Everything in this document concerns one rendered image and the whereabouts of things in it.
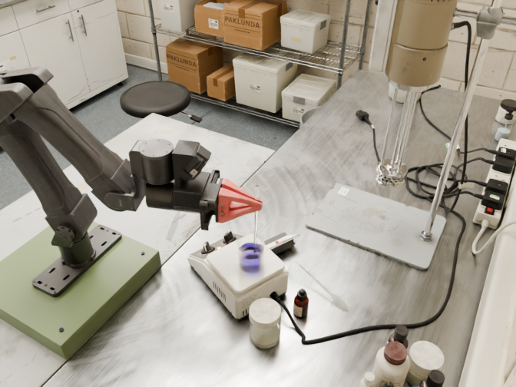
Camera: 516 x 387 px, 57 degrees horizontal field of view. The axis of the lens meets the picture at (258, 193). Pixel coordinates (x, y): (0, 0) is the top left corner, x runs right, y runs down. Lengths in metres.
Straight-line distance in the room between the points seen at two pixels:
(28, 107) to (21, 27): 2.56
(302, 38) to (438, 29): 2.16
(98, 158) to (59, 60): 2.76
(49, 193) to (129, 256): 0.23
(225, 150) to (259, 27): 1.69
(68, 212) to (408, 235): 0.75
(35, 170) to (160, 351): 0.40
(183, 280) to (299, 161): 0.54
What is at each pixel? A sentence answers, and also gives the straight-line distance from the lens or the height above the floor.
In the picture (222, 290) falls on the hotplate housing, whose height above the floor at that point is 0.95.
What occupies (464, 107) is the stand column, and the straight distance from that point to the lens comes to 0.99.
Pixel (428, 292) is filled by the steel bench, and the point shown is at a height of 0.90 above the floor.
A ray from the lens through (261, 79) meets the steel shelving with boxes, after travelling 3.18.
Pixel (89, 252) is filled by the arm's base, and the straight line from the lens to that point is 1.05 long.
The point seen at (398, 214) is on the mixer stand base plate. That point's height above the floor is 0.91.
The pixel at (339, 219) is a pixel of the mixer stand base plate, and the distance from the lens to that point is 1.18.
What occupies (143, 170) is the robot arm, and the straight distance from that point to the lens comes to 0.82.
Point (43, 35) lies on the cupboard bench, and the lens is 3.49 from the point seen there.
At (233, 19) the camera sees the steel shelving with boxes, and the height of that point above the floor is 0.72.
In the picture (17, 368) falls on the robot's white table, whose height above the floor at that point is 0.90.
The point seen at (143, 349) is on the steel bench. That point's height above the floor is 0.90.
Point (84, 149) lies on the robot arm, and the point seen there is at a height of 1.25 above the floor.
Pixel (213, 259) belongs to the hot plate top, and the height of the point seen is 0.99.
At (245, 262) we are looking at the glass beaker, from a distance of 0.90.
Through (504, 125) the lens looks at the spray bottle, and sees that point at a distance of 1.63.
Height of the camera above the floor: 1.68
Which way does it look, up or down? 38 degrees down
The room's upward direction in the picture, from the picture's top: straight up
